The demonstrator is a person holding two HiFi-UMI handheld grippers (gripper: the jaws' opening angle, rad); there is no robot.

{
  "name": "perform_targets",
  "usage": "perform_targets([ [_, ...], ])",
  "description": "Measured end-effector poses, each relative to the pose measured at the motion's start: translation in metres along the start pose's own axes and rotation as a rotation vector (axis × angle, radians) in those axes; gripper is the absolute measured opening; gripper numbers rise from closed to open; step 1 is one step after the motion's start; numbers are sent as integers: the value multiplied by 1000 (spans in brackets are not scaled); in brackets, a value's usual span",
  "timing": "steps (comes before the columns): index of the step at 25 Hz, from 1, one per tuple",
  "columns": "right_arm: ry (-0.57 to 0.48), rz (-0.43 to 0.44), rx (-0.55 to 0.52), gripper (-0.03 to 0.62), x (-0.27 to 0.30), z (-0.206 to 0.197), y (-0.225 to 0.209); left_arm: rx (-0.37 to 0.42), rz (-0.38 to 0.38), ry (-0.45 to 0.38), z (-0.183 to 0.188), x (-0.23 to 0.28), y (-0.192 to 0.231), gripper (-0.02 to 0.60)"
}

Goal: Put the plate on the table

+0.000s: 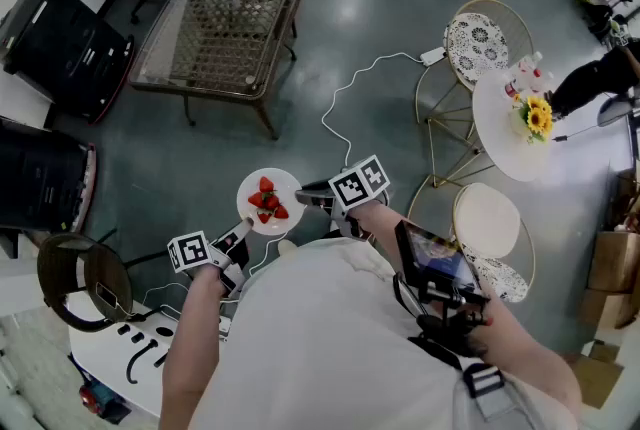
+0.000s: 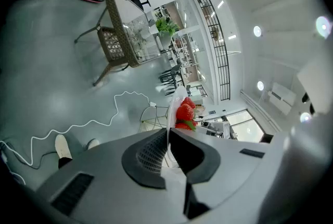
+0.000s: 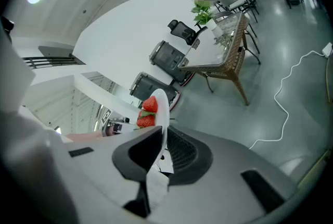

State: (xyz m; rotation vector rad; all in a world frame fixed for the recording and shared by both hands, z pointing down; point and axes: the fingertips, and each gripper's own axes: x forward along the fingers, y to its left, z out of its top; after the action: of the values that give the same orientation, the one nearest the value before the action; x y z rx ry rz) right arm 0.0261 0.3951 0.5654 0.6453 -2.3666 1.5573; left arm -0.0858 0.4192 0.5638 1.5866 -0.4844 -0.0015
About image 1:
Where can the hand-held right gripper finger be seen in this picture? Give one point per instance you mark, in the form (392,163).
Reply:
(312,195)

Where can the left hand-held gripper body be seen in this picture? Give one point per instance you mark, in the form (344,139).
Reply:
(190,252)

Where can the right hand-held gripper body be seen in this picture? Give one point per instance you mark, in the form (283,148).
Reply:
(357,183)

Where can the red strawberry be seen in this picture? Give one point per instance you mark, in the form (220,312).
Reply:
(266,184)
(272,202)
(255,200)
(281,212)
(264,217)

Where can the white plate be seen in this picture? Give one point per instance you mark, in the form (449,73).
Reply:
(287,188)

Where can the person's right forearm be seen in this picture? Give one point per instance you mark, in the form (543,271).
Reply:
(525,358)

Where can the person's left forearm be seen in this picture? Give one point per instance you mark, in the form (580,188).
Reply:
(192,348)

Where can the glass wicker coffee table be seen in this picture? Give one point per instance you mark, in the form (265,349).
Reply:
(165,48)

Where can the person's white shoe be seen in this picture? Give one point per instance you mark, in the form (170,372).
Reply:
(286,248)

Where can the black phone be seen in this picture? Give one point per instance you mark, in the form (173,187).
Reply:
(106,294)

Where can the black monitor screen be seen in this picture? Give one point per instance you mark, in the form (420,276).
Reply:
(435,258)

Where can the brown round wicker chair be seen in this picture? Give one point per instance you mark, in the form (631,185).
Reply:
(80,278)

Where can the plain white round cushion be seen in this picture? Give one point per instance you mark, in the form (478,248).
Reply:
(487,218)

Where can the white side table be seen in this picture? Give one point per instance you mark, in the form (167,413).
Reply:
(110,363)

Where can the person's white shirt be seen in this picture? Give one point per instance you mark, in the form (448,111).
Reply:
(325,343)

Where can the round white table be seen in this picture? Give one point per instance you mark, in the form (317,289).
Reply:
(495,138)

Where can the white power adapter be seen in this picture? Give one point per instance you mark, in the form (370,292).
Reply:
(432,56)

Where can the patterned round cushion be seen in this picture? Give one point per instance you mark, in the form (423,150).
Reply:
(475,48)
(502,275)

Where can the red and blue tool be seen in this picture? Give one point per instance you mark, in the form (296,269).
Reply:
(95,397)

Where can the clear water bottle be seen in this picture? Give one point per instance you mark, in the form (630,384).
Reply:
(537,63)
(524,67)
(509,87)

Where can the sunflower bouquet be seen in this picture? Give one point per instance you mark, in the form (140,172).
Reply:
(536,118)

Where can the brown cardboard box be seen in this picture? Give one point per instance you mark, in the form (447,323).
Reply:
(612,263)

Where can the black camera rig mount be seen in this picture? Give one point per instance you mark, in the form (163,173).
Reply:
(450,318)

